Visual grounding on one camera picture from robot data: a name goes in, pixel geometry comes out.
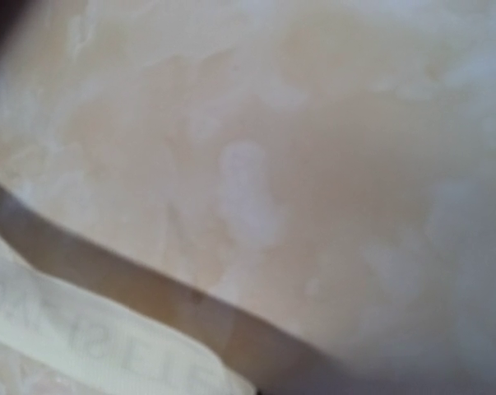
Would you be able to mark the cream printed ribbon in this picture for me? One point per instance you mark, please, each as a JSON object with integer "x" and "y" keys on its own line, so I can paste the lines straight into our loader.
{"x": 121, "y": 328}

